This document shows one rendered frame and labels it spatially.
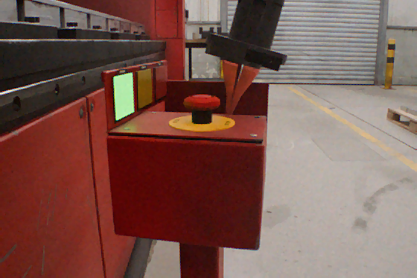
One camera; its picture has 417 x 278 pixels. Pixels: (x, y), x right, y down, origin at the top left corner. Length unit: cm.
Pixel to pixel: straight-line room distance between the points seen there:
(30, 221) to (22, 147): 10
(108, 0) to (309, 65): 581
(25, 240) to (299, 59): 712
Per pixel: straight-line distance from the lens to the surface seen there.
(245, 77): 42
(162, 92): 50
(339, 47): 766
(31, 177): 49
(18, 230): 47
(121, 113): 37
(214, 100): 36
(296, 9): 740
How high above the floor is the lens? 87
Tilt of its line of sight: 13 degrees down
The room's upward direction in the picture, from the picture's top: straight up
